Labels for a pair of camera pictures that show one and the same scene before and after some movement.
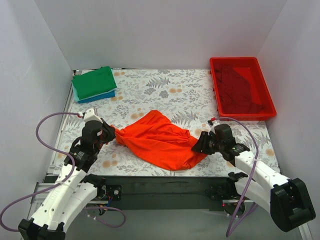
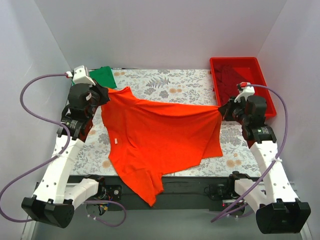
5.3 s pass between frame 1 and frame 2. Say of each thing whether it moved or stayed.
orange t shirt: moved
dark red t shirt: stayed
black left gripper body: moved
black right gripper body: moved
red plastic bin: stayed
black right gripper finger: moved
